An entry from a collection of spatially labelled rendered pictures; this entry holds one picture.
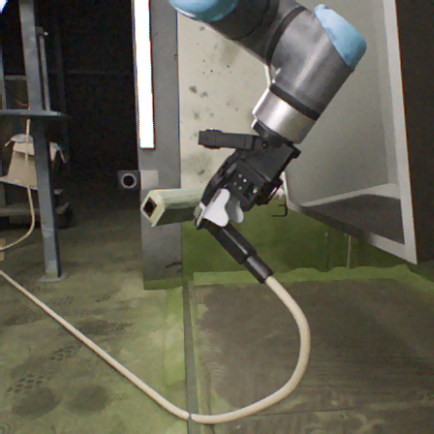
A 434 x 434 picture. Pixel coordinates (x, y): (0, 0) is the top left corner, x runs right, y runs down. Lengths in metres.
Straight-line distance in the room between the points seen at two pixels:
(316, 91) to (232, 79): 1.13
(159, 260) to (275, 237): 0.55
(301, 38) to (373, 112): 0.76
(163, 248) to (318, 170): 0.81
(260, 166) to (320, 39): 0.19
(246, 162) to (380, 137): 0.76
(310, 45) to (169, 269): 1.32
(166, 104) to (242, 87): 0.33
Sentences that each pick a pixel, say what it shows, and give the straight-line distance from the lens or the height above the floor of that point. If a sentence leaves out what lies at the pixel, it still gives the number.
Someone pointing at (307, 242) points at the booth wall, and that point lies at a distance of 1.78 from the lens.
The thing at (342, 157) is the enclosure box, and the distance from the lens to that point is 1.23.
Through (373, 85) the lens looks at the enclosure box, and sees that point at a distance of 1.29.
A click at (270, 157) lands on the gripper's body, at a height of 0.63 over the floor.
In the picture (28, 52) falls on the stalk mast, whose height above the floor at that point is 1.06.
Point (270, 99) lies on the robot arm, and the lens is 0.56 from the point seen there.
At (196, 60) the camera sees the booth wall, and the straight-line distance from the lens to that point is 1.66.
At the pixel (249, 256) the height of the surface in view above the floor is 0.46.
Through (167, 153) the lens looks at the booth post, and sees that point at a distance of 1.62.
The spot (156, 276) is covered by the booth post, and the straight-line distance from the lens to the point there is 1.72.
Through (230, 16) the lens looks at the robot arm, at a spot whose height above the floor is 0.79.
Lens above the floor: 0.63
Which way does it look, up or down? 11 degrees down
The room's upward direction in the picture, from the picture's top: straight up
